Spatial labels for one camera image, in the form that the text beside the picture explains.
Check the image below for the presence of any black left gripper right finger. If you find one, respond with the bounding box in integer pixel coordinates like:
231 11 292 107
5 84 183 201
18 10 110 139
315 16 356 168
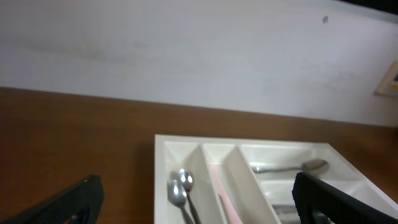
292 172 397 224

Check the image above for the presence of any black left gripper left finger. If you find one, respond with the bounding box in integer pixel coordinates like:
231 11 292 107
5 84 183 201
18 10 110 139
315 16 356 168
2 174 104 224

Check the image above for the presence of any metal fork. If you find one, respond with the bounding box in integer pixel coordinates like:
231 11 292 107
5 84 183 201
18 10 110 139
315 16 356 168
272 205 301 224

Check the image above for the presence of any small teaspoon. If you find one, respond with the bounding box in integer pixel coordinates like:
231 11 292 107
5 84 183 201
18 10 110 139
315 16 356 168
178 169 201 224
167 179 194 224

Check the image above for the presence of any white plastic cutlery tray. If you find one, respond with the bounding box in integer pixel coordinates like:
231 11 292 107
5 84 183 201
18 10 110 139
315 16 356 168
154 135 397 223

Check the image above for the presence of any pink plastic knife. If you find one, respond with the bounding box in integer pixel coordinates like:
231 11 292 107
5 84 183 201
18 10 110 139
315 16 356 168
210 165 243 224

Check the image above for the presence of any large spoon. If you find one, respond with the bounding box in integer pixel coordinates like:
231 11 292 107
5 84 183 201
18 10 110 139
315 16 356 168
252 159 330 175

